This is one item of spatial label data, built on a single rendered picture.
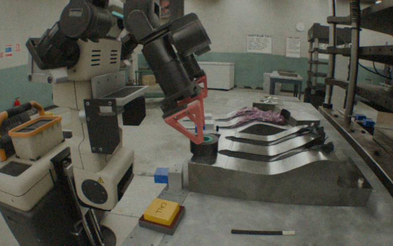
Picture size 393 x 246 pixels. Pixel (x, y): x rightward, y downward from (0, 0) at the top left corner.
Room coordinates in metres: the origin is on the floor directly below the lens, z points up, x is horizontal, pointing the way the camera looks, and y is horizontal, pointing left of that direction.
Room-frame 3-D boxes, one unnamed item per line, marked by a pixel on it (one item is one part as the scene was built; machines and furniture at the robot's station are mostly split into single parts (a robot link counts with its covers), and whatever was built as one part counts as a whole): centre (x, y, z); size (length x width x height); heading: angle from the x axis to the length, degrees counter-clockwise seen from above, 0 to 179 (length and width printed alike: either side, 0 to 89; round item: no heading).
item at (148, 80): (8.57, 2.01, 0.20); 0.63 x 0.44 x 0.40; 157
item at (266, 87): (6.74, -2.51, 0.16); 0.60 x 0.42 x 0.33; 63
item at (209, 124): (0.83, 0.00, 0.86); 0.13 x 0.05 x 0.05; 91
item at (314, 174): (0.52, -0.26, 0.87); 0.50 x 0.26 x 0.14; 74
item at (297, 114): (0.89, -0.27, 0.86); 0.50 x 0.26 x 0.11; 91
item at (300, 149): (0.54, -0.24, 0.92); 0.35 x 0.16 x 0.09; 74
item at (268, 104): (1.30, -0.46, 0.84); 0.20 x 0.15 x 0.07; 74
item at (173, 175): (0.51, 0.10, 0.83); 0.13 x 0.05 x 0.05; 87
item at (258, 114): (0.88, -0.27, 0.90); 0.26 x 0.18 x 0.08; 91
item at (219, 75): (7.58, -0.53, 0.47); 1.52 x 0.77 x 0.94; 67
